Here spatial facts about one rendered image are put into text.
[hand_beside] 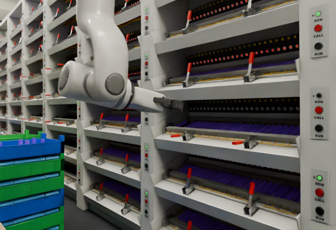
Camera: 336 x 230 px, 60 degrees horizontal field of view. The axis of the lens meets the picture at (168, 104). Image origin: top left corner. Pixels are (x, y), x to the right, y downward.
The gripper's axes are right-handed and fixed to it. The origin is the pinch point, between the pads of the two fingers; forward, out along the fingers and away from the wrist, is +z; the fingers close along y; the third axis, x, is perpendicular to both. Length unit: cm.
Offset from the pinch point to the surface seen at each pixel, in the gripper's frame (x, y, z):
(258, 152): -8.8, 18.4, 19.2
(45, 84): 21, -172, 13
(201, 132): -4.5, -7.8, 23.0
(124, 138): -11, -54, 20
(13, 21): 103, -310, 0
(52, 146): -19, -68, -7
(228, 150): -9.5, 7.8, 19.7
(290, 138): -3.8, 25.4, 22.7
